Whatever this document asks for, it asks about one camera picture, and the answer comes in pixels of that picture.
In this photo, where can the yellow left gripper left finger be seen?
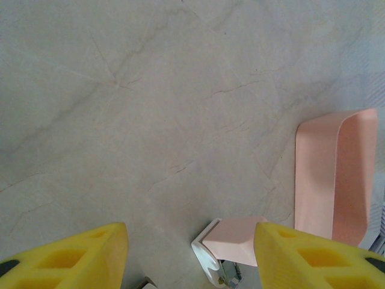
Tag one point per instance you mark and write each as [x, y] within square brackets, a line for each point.
[60, 262]

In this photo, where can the pink rectangular tray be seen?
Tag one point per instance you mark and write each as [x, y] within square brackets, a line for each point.
[316, 180]

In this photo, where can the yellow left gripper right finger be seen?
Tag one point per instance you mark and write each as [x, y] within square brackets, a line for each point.
[316, 262]

